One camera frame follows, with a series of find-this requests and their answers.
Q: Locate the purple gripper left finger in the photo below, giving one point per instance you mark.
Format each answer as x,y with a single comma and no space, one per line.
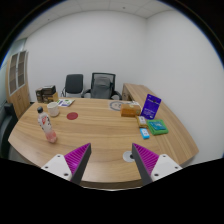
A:
71,166

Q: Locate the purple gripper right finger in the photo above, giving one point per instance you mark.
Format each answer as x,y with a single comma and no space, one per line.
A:
152,166

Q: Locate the small blue box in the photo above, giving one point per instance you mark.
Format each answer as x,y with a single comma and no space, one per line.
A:
144,133

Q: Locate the green flat box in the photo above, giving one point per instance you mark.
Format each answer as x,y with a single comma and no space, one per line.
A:
157,127

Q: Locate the small tan packet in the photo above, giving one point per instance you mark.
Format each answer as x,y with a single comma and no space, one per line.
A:
141,122

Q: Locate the red round coaster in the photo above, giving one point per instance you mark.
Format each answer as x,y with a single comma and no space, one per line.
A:
72,116

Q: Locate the plastic bottle with pink drink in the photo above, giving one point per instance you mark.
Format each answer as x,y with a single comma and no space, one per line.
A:
44,122

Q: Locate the orange-brown box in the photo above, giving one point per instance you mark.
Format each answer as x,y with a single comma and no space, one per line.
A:
130,110

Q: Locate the white ceramic mug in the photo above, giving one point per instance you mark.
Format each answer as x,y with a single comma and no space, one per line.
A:
53,109

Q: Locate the purple upright card box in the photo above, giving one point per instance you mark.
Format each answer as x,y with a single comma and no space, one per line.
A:
150,107

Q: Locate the colourful leaflet on table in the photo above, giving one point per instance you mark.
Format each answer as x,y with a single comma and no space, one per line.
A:
64,102

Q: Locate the round patterned coaster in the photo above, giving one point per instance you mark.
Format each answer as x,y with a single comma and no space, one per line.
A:
115,105

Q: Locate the stack of dark boxes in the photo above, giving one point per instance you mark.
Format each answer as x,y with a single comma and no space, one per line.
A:
47,94

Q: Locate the black chair at left edge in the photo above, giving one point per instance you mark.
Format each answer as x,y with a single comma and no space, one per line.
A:
8,120

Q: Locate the black office chair left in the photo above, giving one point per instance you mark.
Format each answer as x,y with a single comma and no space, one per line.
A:
73,84

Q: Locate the black mesh office chair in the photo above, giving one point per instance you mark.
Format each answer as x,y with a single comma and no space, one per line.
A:
102,86

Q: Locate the wooden cabinet with glass doors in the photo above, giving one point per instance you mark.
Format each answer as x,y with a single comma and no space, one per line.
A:
17,91

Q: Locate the grey cable grommet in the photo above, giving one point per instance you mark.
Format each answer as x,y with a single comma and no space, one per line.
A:
128,157

